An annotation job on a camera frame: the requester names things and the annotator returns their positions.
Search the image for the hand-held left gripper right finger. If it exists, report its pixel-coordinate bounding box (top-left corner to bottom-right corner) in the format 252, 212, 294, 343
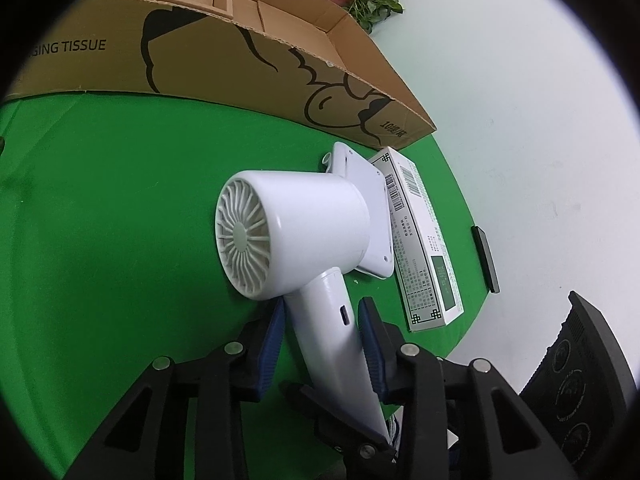
357, 296, 566, 480

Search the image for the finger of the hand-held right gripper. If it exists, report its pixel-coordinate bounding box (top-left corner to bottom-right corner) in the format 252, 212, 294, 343
279, 381, 398, 480

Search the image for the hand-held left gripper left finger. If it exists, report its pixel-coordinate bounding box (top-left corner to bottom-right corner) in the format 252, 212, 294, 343
87, 300, 287, 480

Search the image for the white hand-held fan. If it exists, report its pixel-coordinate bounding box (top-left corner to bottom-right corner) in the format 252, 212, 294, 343
215, 169, 393, 443

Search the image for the large cardboard box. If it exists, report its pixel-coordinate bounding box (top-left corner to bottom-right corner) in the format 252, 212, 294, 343
5, 0, 437, 150

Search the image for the white printed carton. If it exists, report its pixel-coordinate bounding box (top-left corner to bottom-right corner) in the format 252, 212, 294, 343
367, 146, 466, 333

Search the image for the white flat plastic device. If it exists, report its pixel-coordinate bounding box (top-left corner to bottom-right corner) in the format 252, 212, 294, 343
321, 141, 396, 279

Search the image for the black phone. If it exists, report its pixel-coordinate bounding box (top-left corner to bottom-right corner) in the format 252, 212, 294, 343
471, 226, 501, 294

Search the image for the black embossed plastic object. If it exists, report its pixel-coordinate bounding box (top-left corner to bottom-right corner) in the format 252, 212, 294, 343
519, 290, 633, 480

